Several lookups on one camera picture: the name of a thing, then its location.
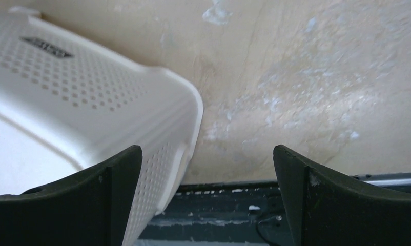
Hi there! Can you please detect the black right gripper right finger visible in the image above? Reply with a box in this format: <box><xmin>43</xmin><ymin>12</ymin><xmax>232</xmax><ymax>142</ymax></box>
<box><xmin>273</xmin><ymin>145</ymin><xmax>411</xmax><ymax>245</ymax></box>

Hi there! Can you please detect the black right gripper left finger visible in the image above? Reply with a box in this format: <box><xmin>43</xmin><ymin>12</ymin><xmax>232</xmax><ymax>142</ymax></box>
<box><xmin>0</xmin><ymin>145</ymin><xmax>142</xmax><ymax>245</ymax></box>

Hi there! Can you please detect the cream perforated laundry basket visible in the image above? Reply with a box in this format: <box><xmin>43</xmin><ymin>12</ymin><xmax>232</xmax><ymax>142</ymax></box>
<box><xmin>0</xmin><ymin>8</ymin><xmax>203</xmax><ymax>245</ymax></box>

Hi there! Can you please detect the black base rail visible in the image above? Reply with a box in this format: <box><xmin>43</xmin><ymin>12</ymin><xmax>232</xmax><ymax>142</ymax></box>
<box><xmin>137</xmin><ymin>181</ymin><xmax>411</xmax><ymax>246</ymax></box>

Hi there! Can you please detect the aluminium extrusion frame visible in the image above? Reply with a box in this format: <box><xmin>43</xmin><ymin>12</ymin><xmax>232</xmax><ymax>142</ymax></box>
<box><xmin>353</xmin><ymin>173</ymin><xmax>411</xmax><ymax>187</ymax></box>

